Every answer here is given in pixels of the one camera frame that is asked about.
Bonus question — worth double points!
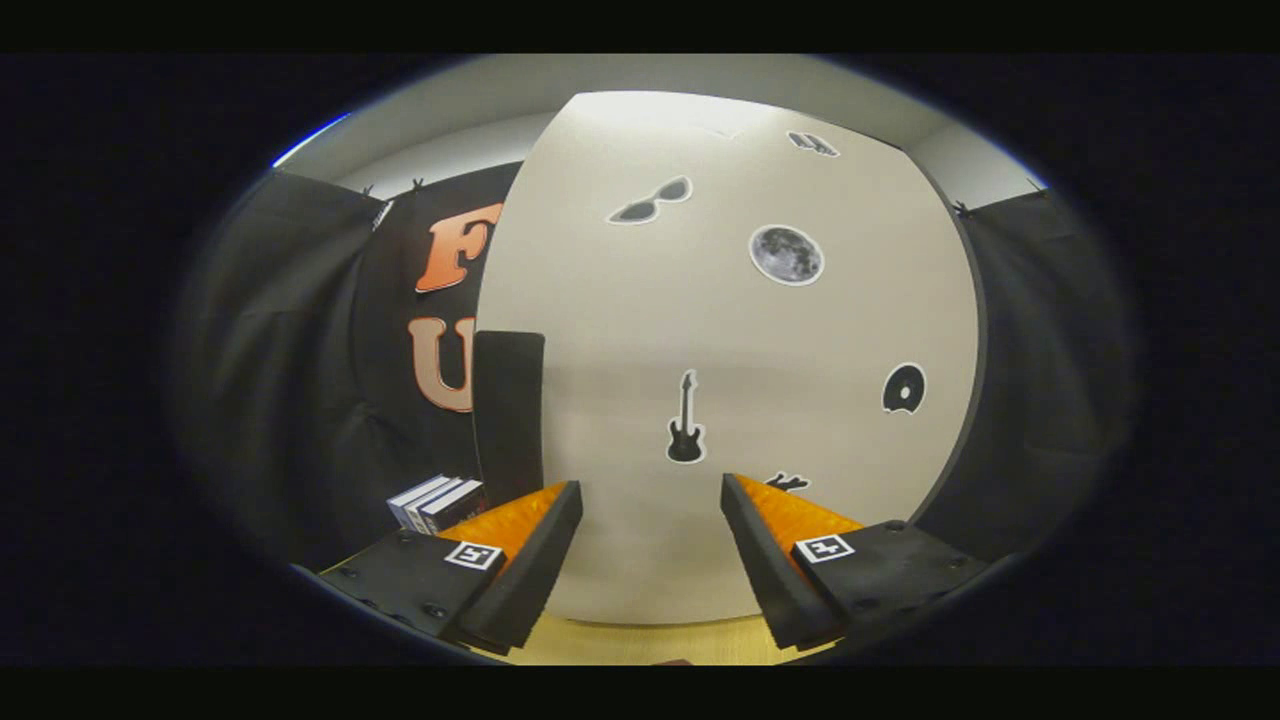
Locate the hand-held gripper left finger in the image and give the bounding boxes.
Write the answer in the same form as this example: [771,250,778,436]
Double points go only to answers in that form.
[320,480,584,656]

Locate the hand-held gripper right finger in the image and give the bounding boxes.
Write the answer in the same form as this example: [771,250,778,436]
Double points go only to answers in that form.
[720,473,1001,651]

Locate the white spine book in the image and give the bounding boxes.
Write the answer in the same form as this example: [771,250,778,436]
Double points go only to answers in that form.
[403,478,466,531]

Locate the black backdrop cloth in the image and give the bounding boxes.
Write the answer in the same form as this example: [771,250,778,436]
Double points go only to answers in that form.
[170,160,1136,576]

